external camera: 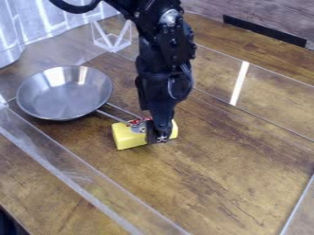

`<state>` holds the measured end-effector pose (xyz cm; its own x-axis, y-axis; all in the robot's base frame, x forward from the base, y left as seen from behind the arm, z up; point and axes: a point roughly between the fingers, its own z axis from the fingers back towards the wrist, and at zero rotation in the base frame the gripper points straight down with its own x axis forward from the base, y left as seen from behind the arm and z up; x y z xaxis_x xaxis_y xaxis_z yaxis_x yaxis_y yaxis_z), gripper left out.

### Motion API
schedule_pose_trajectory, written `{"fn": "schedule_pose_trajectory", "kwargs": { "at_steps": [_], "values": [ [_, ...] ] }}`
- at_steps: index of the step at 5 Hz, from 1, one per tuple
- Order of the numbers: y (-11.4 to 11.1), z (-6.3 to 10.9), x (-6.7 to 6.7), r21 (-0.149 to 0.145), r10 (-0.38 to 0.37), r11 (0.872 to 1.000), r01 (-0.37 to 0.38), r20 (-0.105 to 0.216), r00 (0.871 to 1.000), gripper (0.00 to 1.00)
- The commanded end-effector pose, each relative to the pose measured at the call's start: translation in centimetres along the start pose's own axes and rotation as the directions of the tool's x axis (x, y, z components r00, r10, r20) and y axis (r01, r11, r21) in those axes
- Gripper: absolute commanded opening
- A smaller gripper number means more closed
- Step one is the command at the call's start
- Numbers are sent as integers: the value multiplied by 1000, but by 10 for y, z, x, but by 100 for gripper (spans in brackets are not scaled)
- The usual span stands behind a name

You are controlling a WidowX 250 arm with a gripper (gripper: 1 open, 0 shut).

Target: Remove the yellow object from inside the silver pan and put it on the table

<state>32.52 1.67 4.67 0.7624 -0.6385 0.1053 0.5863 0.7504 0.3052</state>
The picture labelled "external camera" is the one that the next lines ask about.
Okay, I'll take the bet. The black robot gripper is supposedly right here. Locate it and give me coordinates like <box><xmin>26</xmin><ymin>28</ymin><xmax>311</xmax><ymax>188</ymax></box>
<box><xmin>133</xmin><ymin>70</ymin><xmax>193</xmax><ymax>145</ymax></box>

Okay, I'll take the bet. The yellow butter block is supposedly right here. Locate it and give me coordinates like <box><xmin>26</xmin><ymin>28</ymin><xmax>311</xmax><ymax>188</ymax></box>
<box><xmin>110</xmin><ymin>118</ymin><xmax>178</xmax><ymax>151</ymax></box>

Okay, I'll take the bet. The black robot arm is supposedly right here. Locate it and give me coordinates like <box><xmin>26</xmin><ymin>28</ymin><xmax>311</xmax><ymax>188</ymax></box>
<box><xmin>49</xmin><ymin>0</ymin><xmax>196</xmax><ymax>143</ymax></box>

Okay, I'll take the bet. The silver frying pan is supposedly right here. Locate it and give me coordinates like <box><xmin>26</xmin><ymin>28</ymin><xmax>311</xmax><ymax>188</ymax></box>
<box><xmin>15</xmin><ymin>65</ymin><xmax>141</xmax><ymax>122</ymax></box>

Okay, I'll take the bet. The black strip on table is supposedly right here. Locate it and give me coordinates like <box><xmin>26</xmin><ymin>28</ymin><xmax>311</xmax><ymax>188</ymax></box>
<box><xmin>223</xmin><ymin>15</ymin><xmax>305</xmax><ymax>48</ymax></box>

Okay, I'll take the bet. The white sheer curtain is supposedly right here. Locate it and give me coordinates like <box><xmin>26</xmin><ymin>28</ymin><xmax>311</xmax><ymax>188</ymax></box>
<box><xmin>0</xmin><ymin>0</ymin><xmax>117</xmax><ymax>68</ymax></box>

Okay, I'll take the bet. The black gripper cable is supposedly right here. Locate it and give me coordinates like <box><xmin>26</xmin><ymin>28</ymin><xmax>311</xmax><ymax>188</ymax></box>
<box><xmin>165</xmin><ymin>62</ymin><xmax>194</xmax><ymax>100</ymax></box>

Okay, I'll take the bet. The clear acrylic corner bracket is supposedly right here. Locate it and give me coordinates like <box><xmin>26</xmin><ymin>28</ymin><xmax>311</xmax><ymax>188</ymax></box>
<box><xmin>90</xmin><ymin>20</ymin><xmax>132</xmax><ymax>53</ymax></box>

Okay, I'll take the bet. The clear acrylic back wall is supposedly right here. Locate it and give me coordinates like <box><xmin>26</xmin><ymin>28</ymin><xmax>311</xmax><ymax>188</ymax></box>
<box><xmin>90</xmin><ymin>17</ymin><xmax>314</xmax><ymax>154</ymax></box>

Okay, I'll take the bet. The clear acrylic wall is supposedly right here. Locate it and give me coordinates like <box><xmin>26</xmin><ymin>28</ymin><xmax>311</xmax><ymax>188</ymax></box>
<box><xmin>0</xmin><ymin>96</ymin><xmax>189</xmax><ymax>235</ymax></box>
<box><xmin>90</xmin><ymin>17</ymin><xmax>314</xmax><ymax>154</ymax></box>

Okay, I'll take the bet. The clear acrylic front wall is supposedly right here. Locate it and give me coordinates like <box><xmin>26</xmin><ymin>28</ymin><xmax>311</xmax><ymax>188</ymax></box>
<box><xmin>0</xmin><ymin>96</ymin><xmax>189</xmax><ymax>235</ymax></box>

